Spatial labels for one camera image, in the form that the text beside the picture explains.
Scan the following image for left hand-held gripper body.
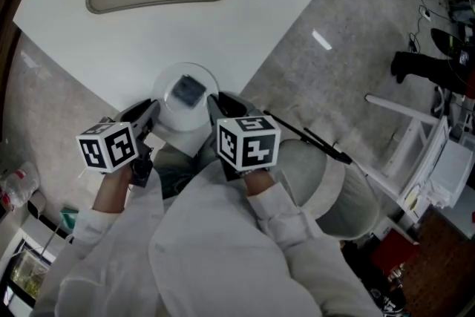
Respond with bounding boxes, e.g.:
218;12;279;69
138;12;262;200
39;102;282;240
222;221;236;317
76;114;154;189

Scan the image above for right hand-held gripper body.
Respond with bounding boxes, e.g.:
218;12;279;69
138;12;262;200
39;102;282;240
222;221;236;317
216;111;281;182

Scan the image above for white round plate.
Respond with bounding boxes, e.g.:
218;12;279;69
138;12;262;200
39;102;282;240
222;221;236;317
151;62;220;133

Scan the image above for small dark object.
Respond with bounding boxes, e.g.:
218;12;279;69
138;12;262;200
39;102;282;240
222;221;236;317
171;73;207;108

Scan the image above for person's left forearm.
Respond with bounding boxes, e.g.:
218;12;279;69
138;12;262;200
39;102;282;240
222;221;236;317
55;163;134;272

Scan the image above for person's right forearm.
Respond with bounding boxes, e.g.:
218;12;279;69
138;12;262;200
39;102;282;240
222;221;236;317
243;169;327;246

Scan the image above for pale yellow round object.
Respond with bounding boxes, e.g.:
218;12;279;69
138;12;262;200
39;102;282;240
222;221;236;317
404;189;419;211

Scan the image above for person's grey trousers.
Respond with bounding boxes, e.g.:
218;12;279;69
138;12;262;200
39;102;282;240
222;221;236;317
154;143;220;203

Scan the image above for green notebook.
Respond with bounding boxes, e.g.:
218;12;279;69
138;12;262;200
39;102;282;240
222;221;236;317
59;207;79;241

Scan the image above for clear plastic bag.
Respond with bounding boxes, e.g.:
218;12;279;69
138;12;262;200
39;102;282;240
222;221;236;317
0;161;41;212

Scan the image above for grey office chair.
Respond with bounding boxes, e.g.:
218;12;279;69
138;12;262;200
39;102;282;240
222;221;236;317
263;110;381;241

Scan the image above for person's white coat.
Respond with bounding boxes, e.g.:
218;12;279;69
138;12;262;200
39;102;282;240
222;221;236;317
31;159;383;317

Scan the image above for white side table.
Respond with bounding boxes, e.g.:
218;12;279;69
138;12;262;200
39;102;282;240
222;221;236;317
365;92;475;223

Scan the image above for clear plastic box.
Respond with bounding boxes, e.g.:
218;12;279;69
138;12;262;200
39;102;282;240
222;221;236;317
426;139;475;205

